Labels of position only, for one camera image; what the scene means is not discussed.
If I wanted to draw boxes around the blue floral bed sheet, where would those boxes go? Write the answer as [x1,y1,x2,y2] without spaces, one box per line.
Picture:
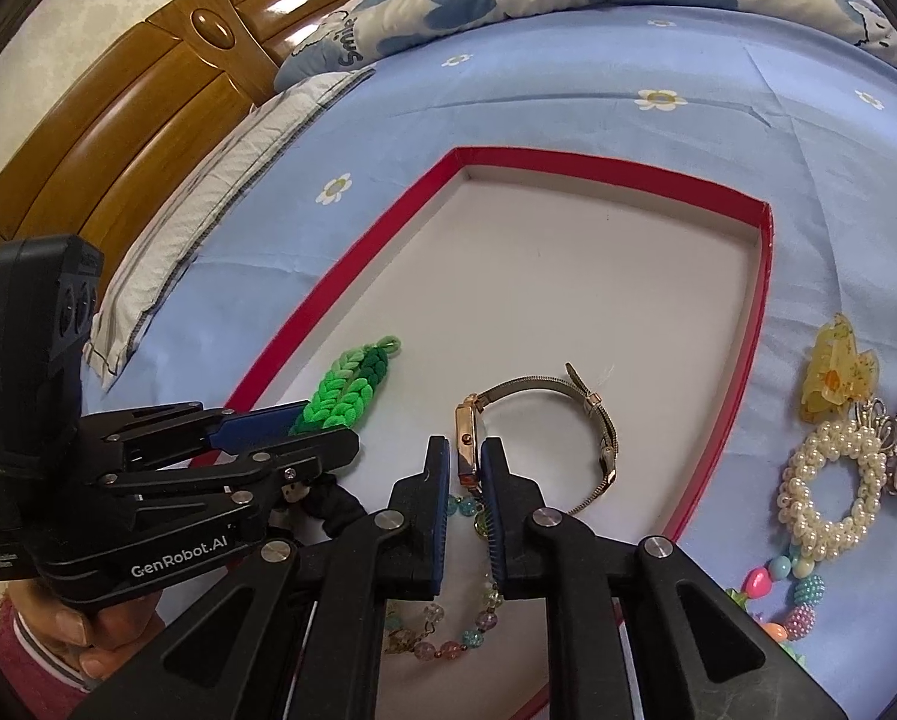
[80,0,897,720]

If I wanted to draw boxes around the colourful plastic bead bracelet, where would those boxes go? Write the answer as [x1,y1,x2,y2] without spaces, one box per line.
[725,551,829,665]

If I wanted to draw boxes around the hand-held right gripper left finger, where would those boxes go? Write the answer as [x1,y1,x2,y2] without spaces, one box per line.
[65,435,453,720]

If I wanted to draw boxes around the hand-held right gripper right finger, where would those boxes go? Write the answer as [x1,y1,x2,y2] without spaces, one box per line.
[479,439,850,720]

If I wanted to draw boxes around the black scrunchie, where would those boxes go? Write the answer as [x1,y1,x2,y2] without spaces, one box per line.
[283,469,368,542]

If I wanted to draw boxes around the grey striped pillow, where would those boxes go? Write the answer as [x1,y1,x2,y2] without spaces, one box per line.
[88,67,379,395]

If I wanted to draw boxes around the wooden headboard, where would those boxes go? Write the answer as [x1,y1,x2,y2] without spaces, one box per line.
[0,0,449,282]

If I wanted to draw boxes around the yellow hair claw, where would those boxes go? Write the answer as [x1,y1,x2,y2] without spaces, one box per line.
[799,313,886,422]

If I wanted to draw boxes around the person's left hand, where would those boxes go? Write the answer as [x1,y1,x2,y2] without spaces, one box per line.
[47,586,166,683]

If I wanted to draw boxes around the white pearl bracelet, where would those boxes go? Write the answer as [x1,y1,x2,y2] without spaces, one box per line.
[776,420,889,562]

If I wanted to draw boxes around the person's left forearm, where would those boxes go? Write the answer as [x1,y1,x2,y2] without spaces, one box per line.
[0,589,100,720]

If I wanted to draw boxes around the pastel crystal bead bracelet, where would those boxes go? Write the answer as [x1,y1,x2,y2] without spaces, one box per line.
[383,495,506,662]

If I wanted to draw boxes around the red shallow box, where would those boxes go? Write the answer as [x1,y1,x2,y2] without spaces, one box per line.
[223,146,778,720]

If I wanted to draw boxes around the silver rhinestone bow clip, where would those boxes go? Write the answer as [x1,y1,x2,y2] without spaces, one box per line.
[853,399,897,460]

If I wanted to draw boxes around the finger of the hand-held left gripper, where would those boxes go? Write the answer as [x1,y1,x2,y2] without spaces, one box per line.
[80,400,312,467]
[107,427,364,535]

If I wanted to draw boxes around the gold mesh-band wristwatch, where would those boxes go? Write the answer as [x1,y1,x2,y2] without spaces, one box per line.
[454,362,620,518]

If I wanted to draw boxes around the green scrunchie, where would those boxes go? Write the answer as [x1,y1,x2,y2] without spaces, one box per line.
[289,335,404,437]

